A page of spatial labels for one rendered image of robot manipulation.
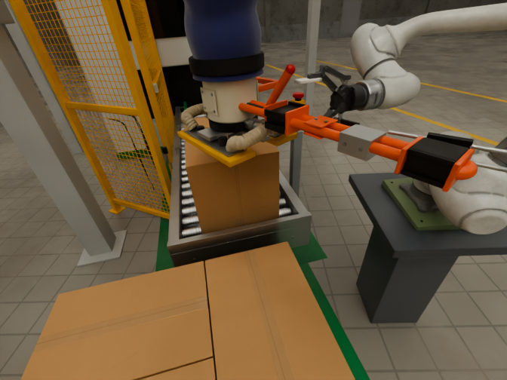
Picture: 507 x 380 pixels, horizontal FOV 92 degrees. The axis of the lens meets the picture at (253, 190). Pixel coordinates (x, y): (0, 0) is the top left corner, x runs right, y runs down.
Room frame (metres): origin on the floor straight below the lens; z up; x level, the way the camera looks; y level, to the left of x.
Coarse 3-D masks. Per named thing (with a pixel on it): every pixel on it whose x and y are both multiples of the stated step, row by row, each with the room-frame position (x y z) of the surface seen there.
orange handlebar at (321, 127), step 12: (264, 84) 0.98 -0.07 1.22; (240, 108) 0.75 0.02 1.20; (252, 108) 0.71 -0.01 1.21; (300, 120) 0.58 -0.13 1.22; (312, 120) 0.56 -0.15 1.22; (324, 120) 0.56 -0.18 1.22; (336, 120) 0.55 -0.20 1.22; (312, 132) 0.53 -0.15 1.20; (324, 132) 0.51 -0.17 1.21; (336, 132) 0.49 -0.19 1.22; (372, 144) 0.43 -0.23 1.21; (384, 144) 0.44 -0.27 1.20; (396, 144) 0.43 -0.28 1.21; (384, 156) 0.40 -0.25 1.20; (396, 156) 0.39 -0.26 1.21; (468, 168) 0.32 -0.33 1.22
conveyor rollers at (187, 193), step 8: (184, 128) 2.42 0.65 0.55; (184, 144) 2.06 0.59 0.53; (184, 152) 1.88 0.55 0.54; (184, 160) 1.72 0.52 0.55; (184, 168) 1.62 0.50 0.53; (184, 176) 1.47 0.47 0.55; (184, 184) 1.37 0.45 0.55; (184, 192) 1.28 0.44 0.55; (280, 192) 1.21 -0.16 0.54; (184, 200) 1.20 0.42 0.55; (192, 200) 1.20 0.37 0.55; (280, 200) 1.13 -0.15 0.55; (184, 208) 1.12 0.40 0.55; (192, 208) 1.11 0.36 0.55; (288, 208) 1.05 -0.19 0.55; (184, 216) 1.09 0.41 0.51; (192, 216) 1.04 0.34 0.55; (280, 216) 1.01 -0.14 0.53; (184, 224) 1.00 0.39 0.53; (192, 224) 1.01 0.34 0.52; (184, 232) 0.92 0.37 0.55; (192, 232) 0.92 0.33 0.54; (200, 232) 0.93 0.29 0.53
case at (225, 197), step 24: (264, 144) 1.04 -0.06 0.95; (192, 168) 0.88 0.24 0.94; (216, 168) 0.90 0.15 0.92; (240, 168) 0.92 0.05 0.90; (264, 168) 0.94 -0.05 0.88; (192, 192) 0.88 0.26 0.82; (216, 192) 0.90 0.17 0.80; (240, 192) 0.92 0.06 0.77; (264, 192) 0.94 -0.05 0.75; (216, 216) 0.90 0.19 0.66; (240, 216) 0.92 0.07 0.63; (264, 216) 0.94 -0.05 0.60
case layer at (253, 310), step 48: (96, 288) 0.63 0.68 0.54; (144, 288) 0.61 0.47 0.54; (192, 288) 0.60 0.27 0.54; (240, 288) 0.58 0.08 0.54; (288, 288) 0.57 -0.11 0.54; (48, 336) 0.45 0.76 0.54; (96, 336) 0.43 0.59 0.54; (144, 336) 0.42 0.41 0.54; (192, 336) 0.41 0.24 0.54; (240, 336) 0.40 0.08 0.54; (288, 336) 0.39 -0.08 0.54
